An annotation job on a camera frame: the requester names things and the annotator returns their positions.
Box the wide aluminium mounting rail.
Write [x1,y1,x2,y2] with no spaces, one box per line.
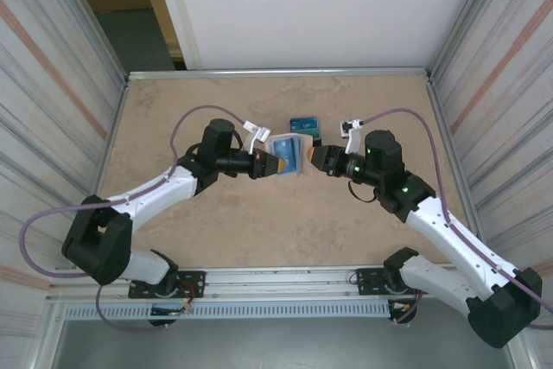
[46,265,476,303]

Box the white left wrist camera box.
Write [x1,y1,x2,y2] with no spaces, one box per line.
[242,120,272,155]

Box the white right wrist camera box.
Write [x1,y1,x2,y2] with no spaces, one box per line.
[339,118,364,155]

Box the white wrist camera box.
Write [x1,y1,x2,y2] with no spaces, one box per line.
[339,118,364,155]
[242,120,272,155]

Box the translucent corrugated enclosure panel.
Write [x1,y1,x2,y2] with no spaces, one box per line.
[0,0,129,344]
[431,0,553,335]

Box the blue plastic card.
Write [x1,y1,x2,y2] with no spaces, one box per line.
[289,115,321,137]

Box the slotted grey cable duct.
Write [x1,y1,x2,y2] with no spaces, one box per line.
[63,302,392,321]

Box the aluminium table edge rail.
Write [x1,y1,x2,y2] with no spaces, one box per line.
[425,77,487,263]
[76,77,130,270]
[126,67,435,82]

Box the tan wooden door edge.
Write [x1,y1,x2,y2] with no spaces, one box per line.
[138,0,188,71]

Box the small green circuit board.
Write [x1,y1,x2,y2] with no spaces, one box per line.
[149,303,194,316]

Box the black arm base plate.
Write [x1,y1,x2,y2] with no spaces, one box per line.
[354,268,433,296]
[128,270,207,300]

